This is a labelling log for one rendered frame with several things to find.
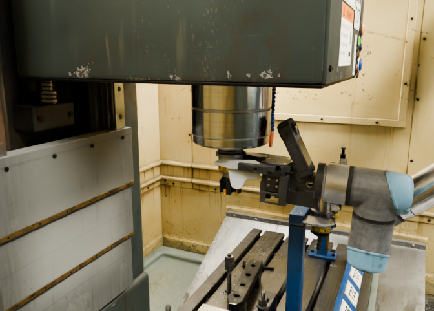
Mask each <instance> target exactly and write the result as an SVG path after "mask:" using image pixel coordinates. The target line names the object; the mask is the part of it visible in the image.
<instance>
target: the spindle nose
mask: <svg viewBox="0 0 434 311"><path fill-rule="evenodd" d="M271 102H272V87H234V86H211V85H191V106H192V108H191V133H192V141H193V142H194V143H195V144H196V145H199V146H202V147H207V148H212V149H252V148H257V147H261V146H264V145H266V144H267V143H268V142H269V135H270V134H271Z"/></svg>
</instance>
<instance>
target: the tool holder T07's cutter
mask: <svg viewBox="0 0 434 311"><path fill-rule="evenodd" d="M222 192H223V194H224V195H231V193H233V192H235V193H236V195H237V194H239V193H241V189H234V188H232V186H231V182H230V178H227V177H223V176H222V177H221V179H220V193H222Z"/></svg>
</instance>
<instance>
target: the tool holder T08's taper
mask: <svg viewBox="0 0 434 311"><path fill-rule="evenodd" d="M315 210H316V211H318V212H321V213H329V212H331V203H330V202H324V201H323V198H321V200H320V204H319V205H318V209H315Z"/></svg>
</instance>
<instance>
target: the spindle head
mask: <svg viewBox="0 0 434 311"><path fill-rule="evenodd" d="M10 1H11V8H12V21H13V27H14V39H15V51H16V58H17V70H18V74H19V76H20V77H22V78H19V80H29V81H74V82H98V83H142V84H166V85H211V86H234V87H279V88H302V89H323V88H325V87H328V86H331V85H334V84H337V83H340V82H343V81H346V80H350V79H352V78H355V75H352V73H353V55H354V46H355V35H359V31H357V30H356V29H354V28H353V34H352V44H351V63H350V65H344V66H338V61H339V50H340V30H341V19H342V2H344V3H345V4H346V5H347V6H348V7H349V8H350V9H352V11H354V13H355V10H354V9H353V8H351V7H350V6H349V5H348V4H347V3H346V2H345V1H344V0H10Z"/></svg>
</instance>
